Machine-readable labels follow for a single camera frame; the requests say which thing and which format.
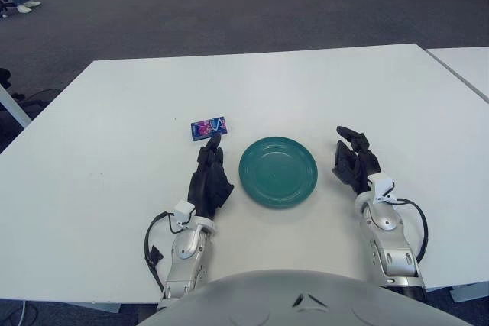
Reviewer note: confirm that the white table leg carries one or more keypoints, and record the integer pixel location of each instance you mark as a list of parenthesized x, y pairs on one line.
[(15, 108)]

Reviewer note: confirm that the teal green plate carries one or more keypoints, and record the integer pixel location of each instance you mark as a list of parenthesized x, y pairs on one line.
[(279, 173)]

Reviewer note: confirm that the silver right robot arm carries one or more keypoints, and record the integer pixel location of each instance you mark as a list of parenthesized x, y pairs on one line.
[(389, 253)]

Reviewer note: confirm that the blue purple gum pack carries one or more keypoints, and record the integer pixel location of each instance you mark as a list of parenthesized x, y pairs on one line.
[(210, 128)]

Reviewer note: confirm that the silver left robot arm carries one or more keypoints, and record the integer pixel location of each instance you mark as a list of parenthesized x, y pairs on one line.
[(187, 246)]

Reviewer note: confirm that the black office chair base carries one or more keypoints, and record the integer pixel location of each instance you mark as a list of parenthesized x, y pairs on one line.
[(36, 104)]

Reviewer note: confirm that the white neighbouring table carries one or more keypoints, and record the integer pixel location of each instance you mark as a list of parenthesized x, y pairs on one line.
[(466, 66)]

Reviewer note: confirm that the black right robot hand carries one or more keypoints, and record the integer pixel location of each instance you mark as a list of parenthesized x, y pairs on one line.
[(349, 165)]

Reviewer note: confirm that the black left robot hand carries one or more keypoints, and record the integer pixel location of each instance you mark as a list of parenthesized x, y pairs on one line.
[(208, 184)]

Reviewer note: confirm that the grey robot torso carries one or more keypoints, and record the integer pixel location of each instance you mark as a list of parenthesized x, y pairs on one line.
[(267, 299)]

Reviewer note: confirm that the white table foot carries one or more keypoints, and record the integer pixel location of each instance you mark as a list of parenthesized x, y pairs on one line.
[(470, 293)]

